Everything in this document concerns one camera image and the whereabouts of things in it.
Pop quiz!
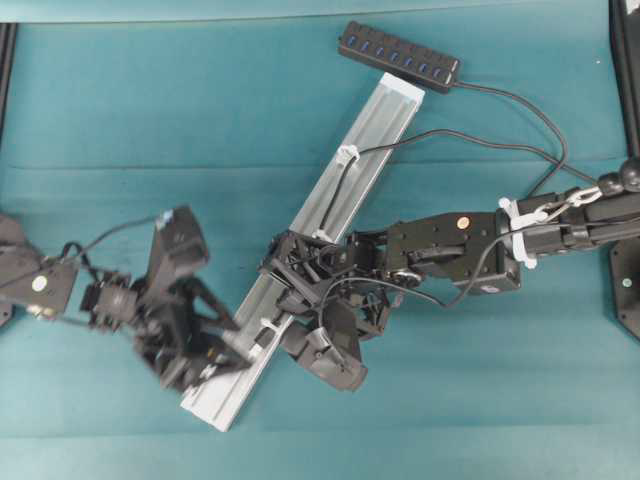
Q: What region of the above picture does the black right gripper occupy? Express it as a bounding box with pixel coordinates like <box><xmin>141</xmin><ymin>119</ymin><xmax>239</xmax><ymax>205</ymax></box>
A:
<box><xmin>259</xmin><ymin>230</ymin><xmax>391</xmax><ymax>340</ymax></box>

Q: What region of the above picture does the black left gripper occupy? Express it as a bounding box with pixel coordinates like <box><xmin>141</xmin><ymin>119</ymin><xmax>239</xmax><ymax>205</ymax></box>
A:
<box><xmin>80</xmin><ymin>277</ymin><xmax>252</xmax><ymax>393</ymax></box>

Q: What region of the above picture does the black USB cable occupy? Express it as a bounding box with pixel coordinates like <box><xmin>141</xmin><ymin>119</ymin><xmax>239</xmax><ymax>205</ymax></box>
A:
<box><xmin>319</xmin><ymin>79</ymin><xmax>601</xmax><ymax>236</ymax></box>

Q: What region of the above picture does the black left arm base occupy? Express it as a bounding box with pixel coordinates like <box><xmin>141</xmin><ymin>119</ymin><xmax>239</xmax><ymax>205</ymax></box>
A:
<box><xmin>0</xmin><ymin>23</ymin><xmax>18</xmax><ymax>133</ymax></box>

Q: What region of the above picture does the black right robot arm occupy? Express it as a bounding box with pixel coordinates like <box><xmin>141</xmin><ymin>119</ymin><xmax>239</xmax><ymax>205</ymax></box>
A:
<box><xmin>261</xmin><ymin>157</ymin><xmax>639</xmax><ymax>341</ymax></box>

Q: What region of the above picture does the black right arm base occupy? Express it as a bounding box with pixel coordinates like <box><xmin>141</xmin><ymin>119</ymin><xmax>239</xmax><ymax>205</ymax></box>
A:
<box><xmin>609</xmin><ymin>1</ymin><xmax>639</xmax><ymax>337</ymax></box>

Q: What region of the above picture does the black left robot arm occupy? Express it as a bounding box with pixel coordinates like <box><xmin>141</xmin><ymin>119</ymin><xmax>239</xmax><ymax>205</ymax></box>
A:
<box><xmin>1</xmin><ymin>205</ymin><xmax>250</xmax><ymax>393</ymax></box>

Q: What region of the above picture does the black USB hub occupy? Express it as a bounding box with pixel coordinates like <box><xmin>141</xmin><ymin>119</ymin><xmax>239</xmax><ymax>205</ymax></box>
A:
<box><xmin>338</xmin><ymin>21</ymin><xmax>461</xmax><ymax>94</ymax></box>

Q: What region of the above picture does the white ring far end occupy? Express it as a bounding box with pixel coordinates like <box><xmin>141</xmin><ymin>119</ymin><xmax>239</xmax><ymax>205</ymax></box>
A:
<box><xmin>258</xmin><ymin>319</ymin><xmax>289</xmax><ymax>341</ymax></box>

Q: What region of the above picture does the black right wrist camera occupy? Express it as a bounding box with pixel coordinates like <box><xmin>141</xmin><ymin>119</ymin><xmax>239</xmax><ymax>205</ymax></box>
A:
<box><xmin>280</xmin><ymin>316</ymin><xmax>368</xmax><ymax>391</ymax></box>

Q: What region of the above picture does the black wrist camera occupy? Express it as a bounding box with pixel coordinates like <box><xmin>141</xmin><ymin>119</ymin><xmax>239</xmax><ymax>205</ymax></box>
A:
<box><xmin>146</xmin><ymin>205</ymin><xmax>210</xmax><ymax>289</ymax></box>
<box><xmin>280</xmin><ymin>316</ymin><xmax>368</xmax><ymax>391</ymax></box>

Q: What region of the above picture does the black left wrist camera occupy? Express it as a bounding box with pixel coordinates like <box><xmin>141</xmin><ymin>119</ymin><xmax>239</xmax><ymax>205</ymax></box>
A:
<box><xmin>146</xmin><ymin>205</ymin><xmax>210</xmax><ymax>289</ymax></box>

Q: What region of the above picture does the left camera cable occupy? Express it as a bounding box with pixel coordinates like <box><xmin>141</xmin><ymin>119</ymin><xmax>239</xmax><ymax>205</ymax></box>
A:
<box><xmin>49</xmin><ymin>214</ymin><xmax>166</xmax><ymax>266</ymax></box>

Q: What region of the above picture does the silver aluminium rail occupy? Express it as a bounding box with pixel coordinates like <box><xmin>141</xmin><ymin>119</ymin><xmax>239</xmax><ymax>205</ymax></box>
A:
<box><xmin>181</xmin><ymin>73</ymin><xmax>425</xmax><ymax>432</ymax></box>

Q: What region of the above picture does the white cable tie on arm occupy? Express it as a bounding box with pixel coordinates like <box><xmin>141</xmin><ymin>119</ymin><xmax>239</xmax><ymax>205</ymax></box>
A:
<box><xmin>498</xmin><ymin>197</ymin><xmax>548</xmax><ymax>269</ymax></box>

